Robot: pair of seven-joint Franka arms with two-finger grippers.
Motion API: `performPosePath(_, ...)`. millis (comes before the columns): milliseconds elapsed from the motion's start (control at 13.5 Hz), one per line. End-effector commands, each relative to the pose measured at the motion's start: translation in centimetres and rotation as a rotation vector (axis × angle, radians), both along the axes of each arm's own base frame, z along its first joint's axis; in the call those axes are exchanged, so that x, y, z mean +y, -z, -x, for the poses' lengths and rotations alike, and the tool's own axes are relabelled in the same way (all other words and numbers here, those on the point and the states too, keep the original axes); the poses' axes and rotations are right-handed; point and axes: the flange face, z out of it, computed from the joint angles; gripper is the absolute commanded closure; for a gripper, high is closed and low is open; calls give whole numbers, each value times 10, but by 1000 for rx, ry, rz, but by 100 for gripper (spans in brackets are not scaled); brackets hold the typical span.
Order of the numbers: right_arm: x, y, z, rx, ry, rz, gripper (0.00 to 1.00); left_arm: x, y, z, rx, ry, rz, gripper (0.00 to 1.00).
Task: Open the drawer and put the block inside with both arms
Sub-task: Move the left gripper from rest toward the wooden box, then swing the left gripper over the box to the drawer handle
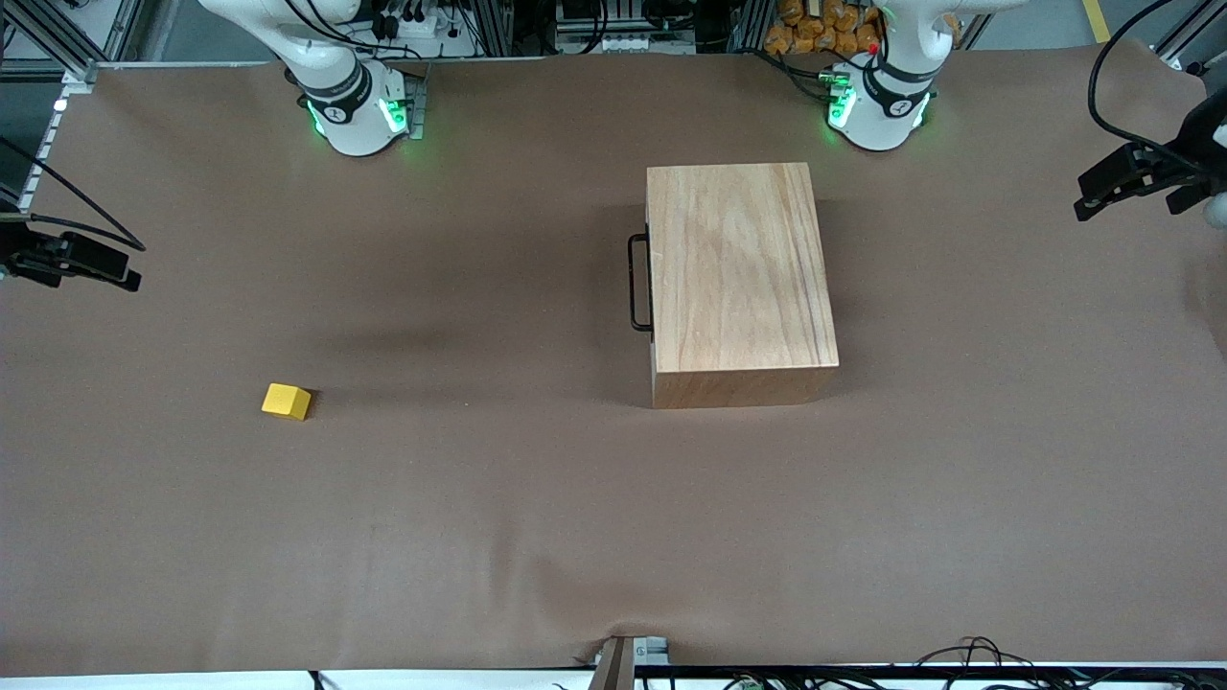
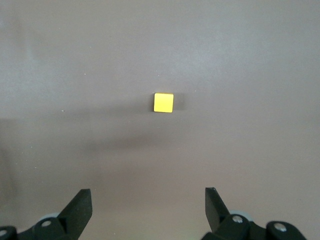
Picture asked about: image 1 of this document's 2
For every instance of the aluminium frame profile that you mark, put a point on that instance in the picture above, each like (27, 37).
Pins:
(57, 48)

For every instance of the brown table mat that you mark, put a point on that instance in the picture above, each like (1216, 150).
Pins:
(479, 527)

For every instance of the white power strip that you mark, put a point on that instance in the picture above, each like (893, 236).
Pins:
(422, 27)

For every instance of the metal table edge bracket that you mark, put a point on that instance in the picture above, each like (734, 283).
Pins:
(613, 666)

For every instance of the wooden drawer cabinet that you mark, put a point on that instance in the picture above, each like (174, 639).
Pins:
(738, 287)

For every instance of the white perforated rail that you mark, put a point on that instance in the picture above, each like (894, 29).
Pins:
(43, 144)

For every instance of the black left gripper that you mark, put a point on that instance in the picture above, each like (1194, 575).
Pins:
(1200, 137)

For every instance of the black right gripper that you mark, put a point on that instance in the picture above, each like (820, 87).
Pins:
(19, 253)

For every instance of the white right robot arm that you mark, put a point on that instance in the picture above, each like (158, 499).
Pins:
(355, 125)

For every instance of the yellow wooden block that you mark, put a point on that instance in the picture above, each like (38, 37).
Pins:
(285, 401)

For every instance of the orange toy pile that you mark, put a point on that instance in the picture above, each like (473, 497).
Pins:
(815, 29)

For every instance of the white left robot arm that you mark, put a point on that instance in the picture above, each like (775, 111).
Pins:
(882, 125)

